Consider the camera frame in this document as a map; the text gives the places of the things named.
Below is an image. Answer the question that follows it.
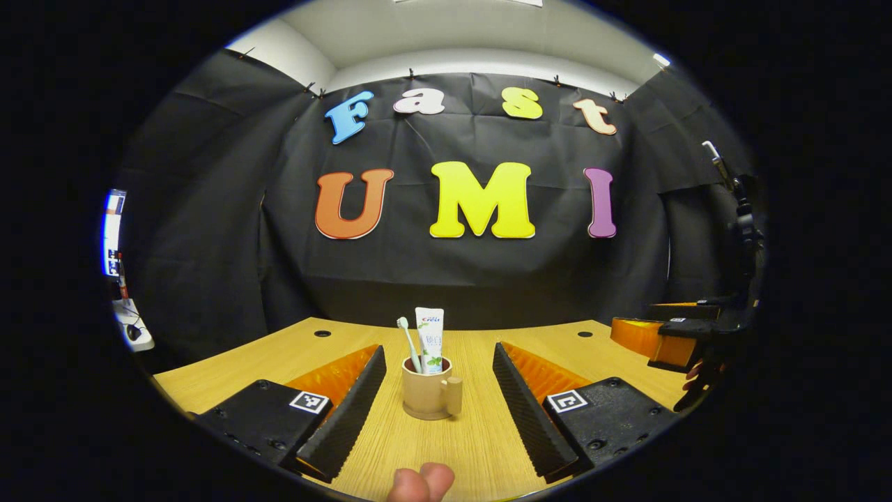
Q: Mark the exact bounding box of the black backdrop cloth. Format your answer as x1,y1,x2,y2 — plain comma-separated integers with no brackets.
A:
115,49,767,363

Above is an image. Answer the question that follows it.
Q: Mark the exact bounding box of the wooden desktop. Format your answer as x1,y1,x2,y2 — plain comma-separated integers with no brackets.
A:
152,317,698,502

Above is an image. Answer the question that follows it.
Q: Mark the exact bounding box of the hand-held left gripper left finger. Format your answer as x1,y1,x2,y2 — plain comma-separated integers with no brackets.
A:
197,344,387,484

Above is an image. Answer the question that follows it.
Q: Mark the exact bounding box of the beige cup with handle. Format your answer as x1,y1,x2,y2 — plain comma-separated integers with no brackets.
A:
401,356,463,421

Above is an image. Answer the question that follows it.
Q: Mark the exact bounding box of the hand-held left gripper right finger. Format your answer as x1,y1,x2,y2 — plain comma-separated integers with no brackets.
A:
492,342,680,482

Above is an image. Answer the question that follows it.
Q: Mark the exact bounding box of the white toothbrush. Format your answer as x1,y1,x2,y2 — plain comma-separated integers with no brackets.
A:
397,317,422,374

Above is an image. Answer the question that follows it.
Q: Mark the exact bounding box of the white side desk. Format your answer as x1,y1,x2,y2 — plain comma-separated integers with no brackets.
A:
114,298,155,353

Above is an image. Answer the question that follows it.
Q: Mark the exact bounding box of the computer monitor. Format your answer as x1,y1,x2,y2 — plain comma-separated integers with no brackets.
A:
103,188,128,280

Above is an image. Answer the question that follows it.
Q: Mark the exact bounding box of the white toothpaste tube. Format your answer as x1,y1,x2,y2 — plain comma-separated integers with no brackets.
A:
415,307,445,375

